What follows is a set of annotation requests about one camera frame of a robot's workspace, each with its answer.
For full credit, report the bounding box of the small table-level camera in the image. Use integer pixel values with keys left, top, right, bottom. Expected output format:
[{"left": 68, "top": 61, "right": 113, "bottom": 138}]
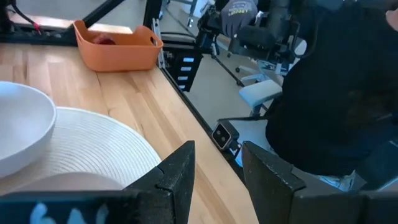
[{"left": 211, "top": 119, "right": 241, "bottom": 152}]

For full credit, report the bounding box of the orange plastic basket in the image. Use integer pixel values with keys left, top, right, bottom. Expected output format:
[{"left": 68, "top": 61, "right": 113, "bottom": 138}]
[{"left": 73, "top": 20, "right": 164, "bottom": 73}]

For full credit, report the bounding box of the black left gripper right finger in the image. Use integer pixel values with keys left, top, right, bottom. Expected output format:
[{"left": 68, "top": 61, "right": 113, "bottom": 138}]
[{"left": 241, "top": 141, "right": 307, "bottom": 224}]

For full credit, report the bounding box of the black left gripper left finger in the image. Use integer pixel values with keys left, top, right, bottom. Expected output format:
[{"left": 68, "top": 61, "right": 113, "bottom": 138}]
[{"left": 124, "top": 140, "right": 196, "bottom": 224}]

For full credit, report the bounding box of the red apple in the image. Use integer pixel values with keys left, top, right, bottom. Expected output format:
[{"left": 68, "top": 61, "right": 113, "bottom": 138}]
[{"left": 92, "top": 34, "right": 117, "bottom": 45}]

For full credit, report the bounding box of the black box with blue lights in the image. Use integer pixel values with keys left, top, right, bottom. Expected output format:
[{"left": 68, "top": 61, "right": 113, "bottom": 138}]
[{"left": 172, "top": 51, "right": 203, "bottom": 93}]

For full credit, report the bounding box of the grey padded chair part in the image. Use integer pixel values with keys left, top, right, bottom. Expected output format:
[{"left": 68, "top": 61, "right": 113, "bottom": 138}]
[{"left": 238, "top": 79, "right": 283, "bottom": 110}]

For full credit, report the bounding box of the white bowl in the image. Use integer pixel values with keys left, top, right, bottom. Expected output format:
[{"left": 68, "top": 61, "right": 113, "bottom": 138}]
[{"left": 0, "top": 81, "right": 57, "bottom": 179}]

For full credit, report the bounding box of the large white plate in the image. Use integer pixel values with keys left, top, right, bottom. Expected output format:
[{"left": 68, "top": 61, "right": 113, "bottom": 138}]
[{"left": 0, "top": 106, "right": 162, "bottom": 196}]

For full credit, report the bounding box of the red and black cable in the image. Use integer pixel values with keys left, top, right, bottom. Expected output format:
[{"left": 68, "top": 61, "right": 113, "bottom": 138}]
[{"left": 11, "top": 2, "right": 42, "bottom": 34}]

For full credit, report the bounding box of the person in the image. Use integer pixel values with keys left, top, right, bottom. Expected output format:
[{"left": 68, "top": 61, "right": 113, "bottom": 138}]
[{"left": 266, "top": 0, "right": 398, "bottom": 192}]

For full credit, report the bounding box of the person's hand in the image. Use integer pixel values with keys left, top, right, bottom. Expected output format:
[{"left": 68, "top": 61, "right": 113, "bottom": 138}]
[{"left": 221, "top": 0, "right": 259, "bottom": 38}]

